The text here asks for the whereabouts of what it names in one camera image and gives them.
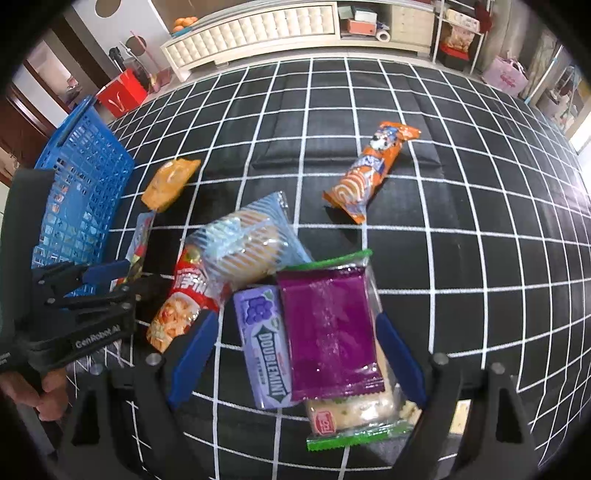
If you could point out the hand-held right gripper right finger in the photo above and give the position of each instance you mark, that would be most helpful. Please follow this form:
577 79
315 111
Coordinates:
399 364

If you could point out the pink gift bag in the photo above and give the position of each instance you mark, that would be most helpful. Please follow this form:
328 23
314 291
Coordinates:
505 76

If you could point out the red paper bag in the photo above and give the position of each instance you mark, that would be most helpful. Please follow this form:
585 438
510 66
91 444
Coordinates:
122 94

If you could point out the purple chewing gum box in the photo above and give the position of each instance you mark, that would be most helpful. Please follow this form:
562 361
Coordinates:
263 341

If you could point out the white tufted tv cabinet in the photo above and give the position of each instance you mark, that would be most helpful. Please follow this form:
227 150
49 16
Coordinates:
258 27

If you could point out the person's left hand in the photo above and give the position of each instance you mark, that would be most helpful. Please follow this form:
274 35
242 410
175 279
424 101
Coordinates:
46 397

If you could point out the yellow orange snack packet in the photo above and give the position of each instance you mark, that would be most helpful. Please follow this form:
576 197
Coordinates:
171 182

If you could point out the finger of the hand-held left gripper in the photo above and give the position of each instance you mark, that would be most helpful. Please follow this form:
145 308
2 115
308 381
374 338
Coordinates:
115 300
108 271

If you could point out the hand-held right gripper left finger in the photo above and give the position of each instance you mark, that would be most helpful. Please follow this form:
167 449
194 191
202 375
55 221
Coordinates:
194 360

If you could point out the clear green-edged cracker packet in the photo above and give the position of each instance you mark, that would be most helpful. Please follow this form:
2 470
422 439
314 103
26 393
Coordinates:
355 415

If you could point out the light blue cookie packet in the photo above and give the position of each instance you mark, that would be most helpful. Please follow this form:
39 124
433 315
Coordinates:
249 240

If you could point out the white tape roll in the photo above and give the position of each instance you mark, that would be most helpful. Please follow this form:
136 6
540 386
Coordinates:
383 34

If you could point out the small red blue snack packet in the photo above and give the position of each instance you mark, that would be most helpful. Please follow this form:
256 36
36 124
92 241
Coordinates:
140 240

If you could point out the black white-grid mat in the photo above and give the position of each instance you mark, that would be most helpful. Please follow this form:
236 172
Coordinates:
485 230

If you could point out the orange swiss roll packet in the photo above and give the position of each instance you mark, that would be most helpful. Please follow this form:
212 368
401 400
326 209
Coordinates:
369 170

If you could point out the brown wooden door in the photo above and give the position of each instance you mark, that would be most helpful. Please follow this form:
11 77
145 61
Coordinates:
23 134

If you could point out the blue plastic basket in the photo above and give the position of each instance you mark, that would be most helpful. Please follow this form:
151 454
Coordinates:
83 184

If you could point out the purple snack packet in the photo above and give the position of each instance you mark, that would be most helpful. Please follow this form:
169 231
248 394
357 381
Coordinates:
328 332

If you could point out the pile of oranges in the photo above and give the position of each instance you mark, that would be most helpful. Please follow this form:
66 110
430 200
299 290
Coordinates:
184 23

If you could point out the white metal rack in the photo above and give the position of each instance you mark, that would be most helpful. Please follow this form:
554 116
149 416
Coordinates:
459 37

